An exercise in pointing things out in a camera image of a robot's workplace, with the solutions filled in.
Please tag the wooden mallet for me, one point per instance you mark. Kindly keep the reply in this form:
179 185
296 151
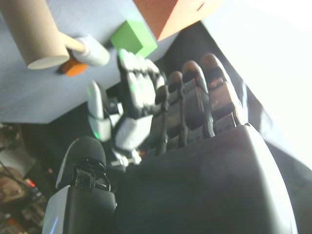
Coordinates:
31 31

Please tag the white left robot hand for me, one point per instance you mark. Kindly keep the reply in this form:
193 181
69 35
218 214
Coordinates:
200 185

